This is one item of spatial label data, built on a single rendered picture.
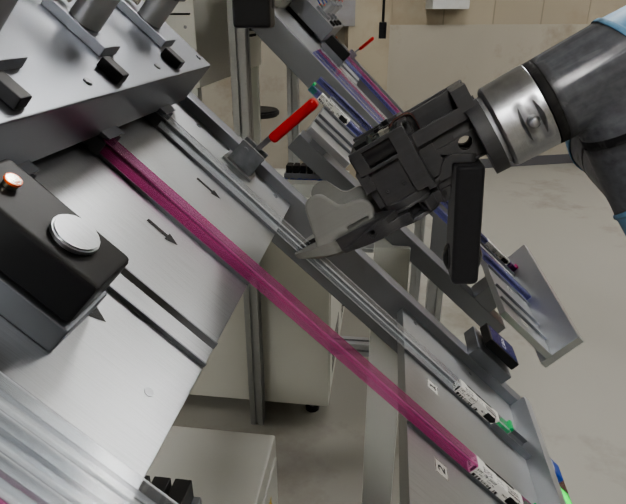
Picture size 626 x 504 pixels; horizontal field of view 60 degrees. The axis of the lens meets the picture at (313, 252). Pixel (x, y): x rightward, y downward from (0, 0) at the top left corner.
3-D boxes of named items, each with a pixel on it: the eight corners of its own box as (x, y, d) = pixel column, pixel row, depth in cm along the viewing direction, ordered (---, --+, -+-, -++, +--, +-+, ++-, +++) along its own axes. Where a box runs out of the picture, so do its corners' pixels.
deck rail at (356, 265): (482, 421, 72) (520, 395, 70) (484, 431, 70) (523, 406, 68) (39, 24, 59) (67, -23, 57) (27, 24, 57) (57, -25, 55)
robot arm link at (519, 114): (546, 133, 51) (572, 154, 44) (499, 158, 52) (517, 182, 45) (511, 61, 49) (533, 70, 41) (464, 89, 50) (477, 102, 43)
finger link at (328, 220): (270, 216, 53) (353, 167, 51) (303, 264, 55) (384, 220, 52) (265, 226, 50) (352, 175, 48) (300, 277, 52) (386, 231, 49)
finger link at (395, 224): (335, 226, 53) (415, 181, 51) (345, 241, 53) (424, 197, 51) (333, 243, 49) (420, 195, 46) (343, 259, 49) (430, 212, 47)
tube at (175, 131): (501, 428, 61) (509, 423, 60) (503, 437, 60) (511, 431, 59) (144, 107, 52) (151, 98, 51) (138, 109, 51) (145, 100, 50)
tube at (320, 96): (307, 90, 84) (313, 82, 83) (308, 88, 85) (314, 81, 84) (525, 300, 93) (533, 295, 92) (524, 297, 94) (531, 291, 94)
